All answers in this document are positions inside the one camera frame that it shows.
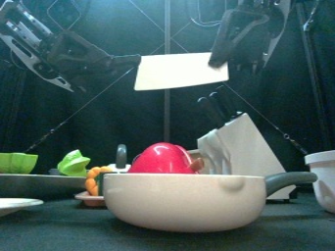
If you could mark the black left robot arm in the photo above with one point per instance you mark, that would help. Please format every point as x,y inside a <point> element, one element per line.
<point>69,16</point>

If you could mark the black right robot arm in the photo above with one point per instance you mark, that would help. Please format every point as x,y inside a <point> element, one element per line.
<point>209,13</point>

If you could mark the white cup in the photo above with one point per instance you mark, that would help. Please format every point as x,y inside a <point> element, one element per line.
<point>324,179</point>

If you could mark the grey metal tray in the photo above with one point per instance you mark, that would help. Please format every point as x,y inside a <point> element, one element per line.
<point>39,184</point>

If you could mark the small pink dish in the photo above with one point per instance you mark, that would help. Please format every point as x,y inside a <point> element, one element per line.
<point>89,198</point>

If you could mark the white plate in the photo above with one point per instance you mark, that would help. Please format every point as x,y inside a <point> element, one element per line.
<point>17,204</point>

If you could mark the vertical metal frame pole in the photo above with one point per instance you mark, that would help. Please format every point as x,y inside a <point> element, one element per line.
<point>167,111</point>

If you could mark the green toy vegetable piece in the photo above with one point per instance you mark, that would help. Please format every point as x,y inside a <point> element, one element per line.
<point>73,165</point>

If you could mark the green bowl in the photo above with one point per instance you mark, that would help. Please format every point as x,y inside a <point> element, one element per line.
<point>17,163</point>

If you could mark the white knife block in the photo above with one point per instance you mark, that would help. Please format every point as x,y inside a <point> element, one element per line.
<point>248,150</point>

